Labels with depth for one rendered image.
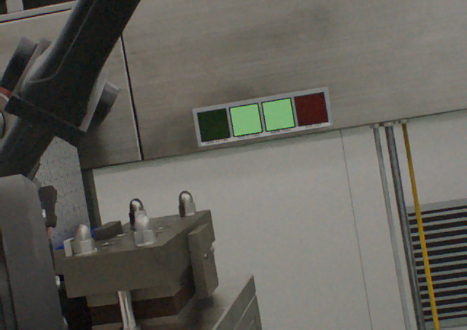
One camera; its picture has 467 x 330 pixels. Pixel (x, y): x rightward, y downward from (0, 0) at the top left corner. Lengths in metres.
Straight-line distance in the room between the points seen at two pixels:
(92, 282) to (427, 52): 0.71
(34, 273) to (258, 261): 3.78
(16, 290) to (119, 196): 3.85
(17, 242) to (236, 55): 1.37
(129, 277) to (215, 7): 0.56
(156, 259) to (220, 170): 2.72
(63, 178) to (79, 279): 0.24
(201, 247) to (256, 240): 2.57
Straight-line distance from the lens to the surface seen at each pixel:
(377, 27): 1.77
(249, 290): 1.79
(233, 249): 4.21
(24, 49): 0.98
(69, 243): 1.52
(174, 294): 1.54
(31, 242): 0.44
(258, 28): 1.78
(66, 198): 1.68
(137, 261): 1.47
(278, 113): 1.77
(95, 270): 1.49
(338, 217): 4.14
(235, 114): 1.78
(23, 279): 0.44
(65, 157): 1.70
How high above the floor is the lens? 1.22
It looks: 3 degrees down
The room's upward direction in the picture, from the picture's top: 9 degrees counter-clockwise
